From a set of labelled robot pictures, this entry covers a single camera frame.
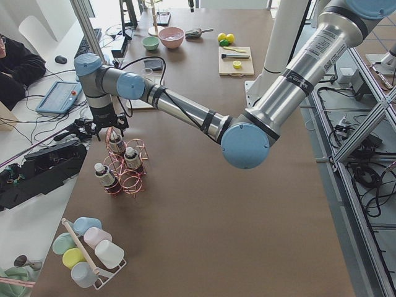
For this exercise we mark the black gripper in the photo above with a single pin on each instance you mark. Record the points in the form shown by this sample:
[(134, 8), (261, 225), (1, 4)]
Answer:
[(104, 116)]

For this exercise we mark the tea bottle placed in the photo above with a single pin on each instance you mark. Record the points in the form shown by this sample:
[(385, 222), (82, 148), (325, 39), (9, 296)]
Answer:
[(116, 144)]

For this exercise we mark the copper wire bottle basket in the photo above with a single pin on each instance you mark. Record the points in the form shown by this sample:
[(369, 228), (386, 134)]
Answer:
[(131, 181)]

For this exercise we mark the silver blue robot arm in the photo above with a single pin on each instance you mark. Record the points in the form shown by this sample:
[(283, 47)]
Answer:
[(245, 140)]

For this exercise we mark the tea bottle middle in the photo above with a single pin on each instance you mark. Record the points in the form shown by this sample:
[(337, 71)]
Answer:
[(131, 158)]

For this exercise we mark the tea bottle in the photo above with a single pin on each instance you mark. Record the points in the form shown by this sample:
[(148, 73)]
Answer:
[(131, 158), (107, 178)]

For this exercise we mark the tea bottle front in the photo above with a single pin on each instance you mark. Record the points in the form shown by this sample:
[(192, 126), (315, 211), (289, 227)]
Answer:
[(107, 178)]

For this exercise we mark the cream serving tray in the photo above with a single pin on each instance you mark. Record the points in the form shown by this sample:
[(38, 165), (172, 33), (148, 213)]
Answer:
[(138, 104)]

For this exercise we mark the blue teach pendant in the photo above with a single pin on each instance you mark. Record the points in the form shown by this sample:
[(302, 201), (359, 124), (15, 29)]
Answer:
[(59, 98)]

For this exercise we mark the clear wine glass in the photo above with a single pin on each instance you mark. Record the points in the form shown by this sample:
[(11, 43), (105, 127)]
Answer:
[(147, 72)]

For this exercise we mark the black electronics box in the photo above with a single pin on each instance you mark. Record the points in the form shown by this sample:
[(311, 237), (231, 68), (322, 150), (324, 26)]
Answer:
[(42, 172)]

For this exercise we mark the black monitor stand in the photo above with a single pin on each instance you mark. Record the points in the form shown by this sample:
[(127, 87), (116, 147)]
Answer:
[(128, 24)]

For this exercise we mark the black computer mouse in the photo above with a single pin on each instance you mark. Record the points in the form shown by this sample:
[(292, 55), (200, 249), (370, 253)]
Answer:
[(60, 59)]

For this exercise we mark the black keyboard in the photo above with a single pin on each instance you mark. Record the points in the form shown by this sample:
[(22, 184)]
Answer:
[(84, 46)]

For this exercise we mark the light blue cup top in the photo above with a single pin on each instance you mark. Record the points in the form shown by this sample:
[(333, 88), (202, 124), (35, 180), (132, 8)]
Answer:
[(82, 224)]

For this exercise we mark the mint green bowl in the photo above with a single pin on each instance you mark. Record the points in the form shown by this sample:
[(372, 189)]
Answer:
[(150, 43)]

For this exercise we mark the pink cup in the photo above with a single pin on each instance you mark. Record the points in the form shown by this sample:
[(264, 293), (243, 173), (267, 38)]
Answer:
[(93, 236)]

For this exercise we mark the wooden stand with pole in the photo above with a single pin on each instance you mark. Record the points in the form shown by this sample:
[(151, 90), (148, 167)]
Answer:
[(155, 29)]

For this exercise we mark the person in black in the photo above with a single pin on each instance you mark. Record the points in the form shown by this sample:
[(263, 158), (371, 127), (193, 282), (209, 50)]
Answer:
[(19, 69)]

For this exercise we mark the pink bowl with ice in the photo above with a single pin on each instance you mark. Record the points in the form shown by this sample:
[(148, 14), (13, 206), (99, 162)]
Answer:
[(171, 37)]

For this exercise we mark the mint green cup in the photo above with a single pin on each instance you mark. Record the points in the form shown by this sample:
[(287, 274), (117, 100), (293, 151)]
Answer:
[(63, 243)]

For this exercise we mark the white cup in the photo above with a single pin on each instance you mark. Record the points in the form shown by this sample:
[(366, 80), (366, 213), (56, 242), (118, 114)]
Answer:
[(109, 253)]

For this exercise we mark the black small tray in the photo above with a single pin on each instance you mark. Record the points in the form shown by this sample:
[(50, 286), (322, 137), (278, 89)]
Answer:
[(163, 18)]

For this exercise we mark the steel ice scoop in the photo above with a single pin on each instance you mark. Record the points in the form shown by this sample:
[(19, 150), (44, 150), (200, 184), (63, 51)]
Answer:
[(196, 32)]

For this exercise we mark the yellow cup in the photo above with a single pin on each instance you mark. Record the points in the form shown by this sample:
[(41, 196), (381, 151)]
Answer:
[(72, 257)]

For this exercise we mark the bamboo cutting board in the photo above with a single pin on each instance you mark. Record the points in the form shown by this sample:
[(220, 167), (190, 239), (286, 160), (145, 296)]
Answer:
[(225, 66)]

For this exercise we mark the white cup rack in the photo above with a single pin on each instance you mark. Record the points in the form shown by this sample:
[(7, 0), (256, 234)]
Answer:
[(106, 275)]

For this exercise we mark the pale blue cup bottom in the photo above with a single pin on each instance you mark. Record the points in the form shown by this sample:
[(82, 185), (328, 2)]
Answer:
[(83, 275)]

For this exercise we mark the half lemon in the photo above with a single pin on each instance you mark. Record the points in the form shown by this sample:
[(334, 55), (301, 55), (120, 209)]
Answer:
[(237, 64)]

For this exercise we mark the yellow plastic knife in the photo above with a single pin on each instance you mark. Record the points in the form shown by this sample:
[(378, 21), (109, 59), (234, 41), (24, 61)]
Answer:
[(234, 49)]

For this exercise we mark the yellow lemon near scoop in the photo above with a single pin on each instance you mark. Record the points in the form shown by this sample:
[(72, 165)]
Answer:
[(221, 36)]

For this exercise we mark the steel jigger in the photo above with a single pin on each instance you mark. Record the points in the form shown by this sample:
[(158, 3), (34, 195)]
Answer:
[(23, 261)]

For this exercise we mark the green cloth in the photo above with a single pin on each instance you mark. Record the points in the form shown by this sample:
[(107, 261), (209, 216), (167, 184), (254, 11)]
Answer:
[(15, 282)]

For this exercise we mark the grey power adapter box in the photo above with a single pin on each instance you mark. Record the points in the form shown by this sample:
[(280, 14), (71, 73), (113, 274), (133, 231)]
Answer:
[(352, 78)]

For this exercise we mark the aluminium frame post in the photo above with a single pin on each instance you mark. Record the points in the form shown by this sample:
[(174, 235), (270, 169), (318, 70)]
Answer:
[(83, 11)]

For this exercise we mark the wooden rack handle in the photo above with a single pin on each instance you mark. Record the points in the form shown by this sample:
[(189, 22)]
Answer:
[(86, 255)]

